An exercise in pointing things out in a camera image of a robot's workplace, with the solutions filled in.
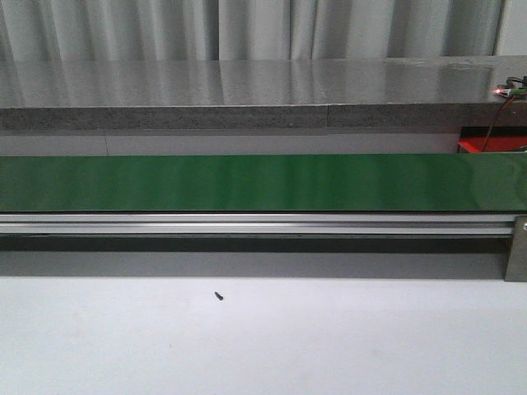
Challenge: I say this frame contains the grey stone counter slab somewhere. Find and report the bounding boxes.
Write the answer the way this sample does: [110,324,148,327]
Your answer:
[1,56,526,131]

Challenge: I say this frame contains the red bin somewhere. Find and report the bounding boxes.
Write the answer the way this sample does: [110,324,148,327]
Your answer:
[457,127,526,153]

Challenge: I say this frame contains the green conveyor belt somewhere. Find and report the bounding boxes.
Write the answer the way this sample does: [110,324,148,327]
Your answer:
[1,153,526,212]

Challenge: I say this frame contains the green circuit board red LED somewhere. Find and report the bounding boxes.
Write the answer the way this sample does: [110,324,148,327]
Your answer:
[493,76,527,99]

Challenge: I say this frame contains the grey pleated curtain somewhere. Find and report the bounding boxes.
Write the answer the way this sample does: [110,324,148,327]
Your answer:
[1,1,505,62]

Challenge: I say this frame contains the aluminium conveyor side rail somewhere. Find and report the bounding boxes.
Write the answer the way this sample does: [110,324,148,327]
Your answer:
[1,213,525,237]

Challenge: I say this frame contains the steel conveyor support bracket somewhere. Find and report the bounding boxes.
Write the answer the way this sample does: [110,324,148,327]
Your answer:
[504,216,527,282]

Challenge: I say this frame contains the thin brown wire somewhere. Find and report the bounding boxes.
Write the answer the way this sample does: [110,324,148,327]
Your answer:
[479,95,514,152]

